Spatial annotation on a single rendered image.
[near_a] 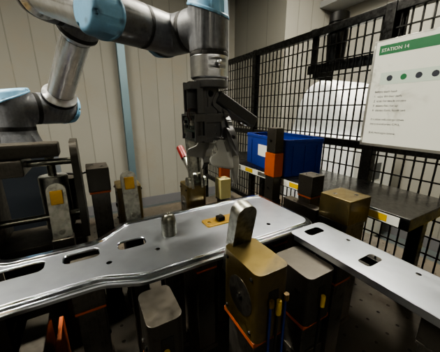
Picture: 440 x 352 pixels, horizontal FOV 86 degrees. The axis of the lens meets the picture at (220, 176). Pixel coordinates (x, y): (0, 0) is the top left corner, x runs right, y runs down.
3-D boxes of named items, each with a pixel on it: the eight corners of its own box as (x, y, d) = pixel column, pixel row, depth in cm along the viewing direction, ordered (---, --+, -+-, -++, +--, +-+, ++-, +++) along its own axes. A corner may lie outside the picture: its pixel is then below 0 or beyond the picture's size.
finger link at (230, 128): (224, 163, 49) (212, 126, 51) (232, 162, 49) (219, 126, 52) (235, 152, 45) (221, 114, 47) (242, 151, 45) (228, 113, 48)
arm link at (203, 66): (216, 62, 51) (237, 55, 44) (216, 84, 53) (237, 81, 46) (184, 59, 48) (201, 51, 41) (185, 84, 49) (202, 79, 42)
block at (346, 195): (330, 332, 62) (351, 202, 52) (306, 310, 68) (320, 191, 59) (349, 319, 65) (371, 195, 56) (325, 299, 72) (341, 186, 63)
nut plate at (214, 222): (208, 228, 53) (207, 223, 53) (200, 221, 57) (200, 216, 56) (239, 219, 57) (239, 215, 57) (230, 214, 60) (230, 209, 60)
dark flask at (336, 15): (336, 62, 90) (343, 7, 85) (320, 65, 96) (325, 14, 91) (348, 64, 93) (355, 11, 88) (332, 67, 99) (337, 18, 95)
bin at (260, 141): (283, 177, 83) (286, 140, 79) (245, 160, 110) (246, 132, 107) (321, 173, 88) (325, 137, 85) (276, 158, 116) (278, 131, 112)
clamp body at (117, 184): (130, 313, 68) (115, 188, 58) (124, 289, 77) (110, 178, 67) (154, 304, 71) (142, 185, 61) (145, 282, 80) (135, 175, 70)
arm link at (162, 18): (123, 10, 47) (160, -6, 41) (167, 26, 56) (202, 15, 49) (128, 54, 49) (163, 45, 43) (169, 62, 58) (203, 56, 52)
